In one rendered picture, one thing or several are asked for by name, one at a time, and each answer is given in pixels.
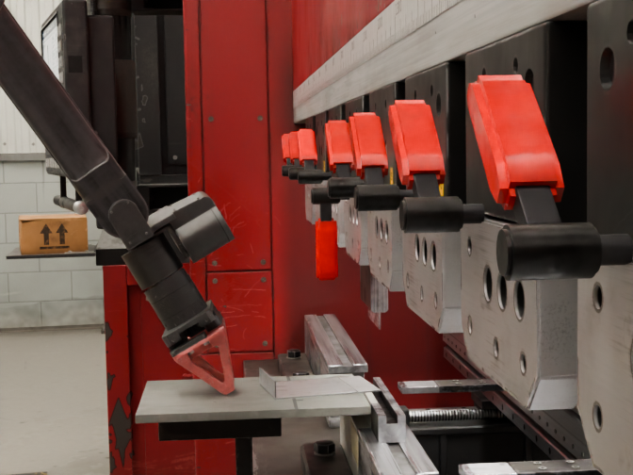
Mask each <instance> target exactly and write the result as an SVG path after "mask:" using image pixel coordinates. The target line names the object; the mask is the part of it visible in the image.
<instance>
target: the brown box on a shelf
mask: <svg viewBox="0 0 633 475"><path fill-rule="evenodd" d="M19 217H20V218H19V243H20V247H17V248H15V249H14V250H13V251H12V252H10V253H9V254H8V255H7V256H6V259H27V258H55V257H82V256H95V255H96V251H95V250H96V247H97V244H98V243H97V244H92V243H88V221H87V217H86V215H78V214H76V213H71V214H42V215H19Z"/></svg>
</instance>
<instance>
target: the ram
mask: <svg viewBox="0 0 633 475"><path fill-rule="evenodd" d="M394 1H395V0H291V8H292V56H293V90H295V89H296V88H297V87H298V86H300V85H301V84H302V83H303V82H304V81H305V80H306V79H307V78H309V77H310V76H311V75H312V74H313V73H314V72H315V71H316V70H318V69H319V68H320V67H321V66H322V65H323V64H324V63H325V62H326V61H328V60H329V59H330V58H331V57H332V56H333V55H334V54H336V53H337V52H338V51H339V50H340V49H341V48H342V47H343V46H344V45H346V44H347V43H348V42H349V41H350V40H351V39H352V38H354V37H355V36H356V35H357V34H358V33H359V32H360V31H361V30H362V29H364V28H365V27H366V26H367V25H368V24H369V23H370V22H371V21H373V20H374V19H375V18H376V17H377V16H378V15H379V14H380V13H382V12H383V11H384V10H385V9H386V8H387V7H388V6H389V5H391V4H392V3H393V2H394ZM596 1H599V0H461V1H460V2H458V3H457V4H455V5H454V6H452V7H450V8H448V9H447V10H445V11H444V12H442V13H441V14H439V15H437V16H436V17H434V18H433V19H431V20H430V21H428V22H427V23H425V24H423V25H421V26H420V27H418V28H417V29H416V30H415V31H413V32H411V33H410V34H408V35H407V36H405V37H404V38H402V39H401V40H399V41H397V42H395V43H394V44H392V45H391V46H389V47H388V48H386V49H384V50H383V51H381V52H380V53H378V54H377V55H376V56H374V57H372V58H371V59H369V60H368V61H366V62H365V63H363V64H361V65H360V66H358V67H357V68H355V69H354V70H352V71H351V72H349V73H347V74H345V75H344V76H342V77H341V78H339V79H338V80H336V81H334V82H333V83H332V84H331V85H329V86H328V87H326V88H325V89H323V90H321V91H319V92H318V93H316V94H315V95H313V96H312V97H310V98H308V99H307V100H305V101H304V102H302V103H301V104H299V105H298V106H295V107H294V123H306V121H305V120H306V119H307V118H310V117H312V116H316V115H317V114H319V113H321V112H324V111H326V110H329V109H331V108H334V107H336V106H340V105H345V104H346V102H349V101H351V100H354V99H356V98H359V97H361V96H364V95H369V93H370V92H373V91H375V90H379V89H382V88H384V87H387V86H389V85H391V84H394V83H396V82H405V80H406V78H408V77H410V76H413V75H415V74H419V73H422V72H424V71H426V70H428V69H431V68H433V67H436V66H438V65H440V64H443V63H445V62H448V61H465V57H466V54H468V53H471V52H473V51H476V50H478V49H480V48H482V47H485V46H487V45H489V44H492V43H494V42H497V41H501V40H503V39H506V38H508V37H510V36H512V35H515V34H517V33H520V32H522V31H525V30H527V29H530V28H532V27H534V26H536V25H540V24H542V23H545V22H547V21H588V7H589V4H592V3H594V2H596Z"/></svg>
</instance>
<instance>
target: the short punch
mask: <svg viewBox="0 0 633 475"><path fill-rule="evenodd" d="M360 282H361V300H362V301H363V302H364V303H365V304H366V305H367V306H368V316H369V318H370V319H371V320H372V321H373V322H374V324H375V325H376V326H377V327H378V328H379V329H381V313H385V312H386V311H387V310H388V289H387V288H386V287H385V286H383V285H382V284H381V283H380V282H379V281H378V280H377V279H375V278H374V277H373V276H372V275H371V274H370V267H369V265H366V266H360Z"/></svg>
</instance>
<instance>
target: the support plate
mask: <svg viewBox="0 0 633 475"><path fill-rule="evenodd" d="M351 376H353V375H352V374H329V375H302V376H289V377H290V381H300V380H314V379H326V378H339V377H351ZM234 384H235V390H234V391H232V392H231V393H229V394H227V395H223V394H221V393H220V392H218V391H217V390H216V389H215V388H214V387H212V386H211V385H209V384H208V383H206V382H205V381H204V380H202V379H194V380H167V381H147V384H146V386H145V388H144V391H143V394H142V397H141V400H140V403H139V406H138V410H137V412H136V423H159V422H184V421H209V420H234V419H259V418H308V417H332V416H358V415H370V414H371V407H370V405H369V403H368V401H367V399H366V398H365V395H364V393H358V392H357V393H355V394H343V395H331V396H319V397H307V398H296V400H303V401H296V402H297V405H298V408H299V409H295V407H294V403H293V401H292V399H282V400H274V399H273V398H272V397H271V396H270V395H269V394H268V393H267V391H266V390H265V389H264V388H263V387H262V386H260V379H259V377H248V378H235V380H234Z"/></svg>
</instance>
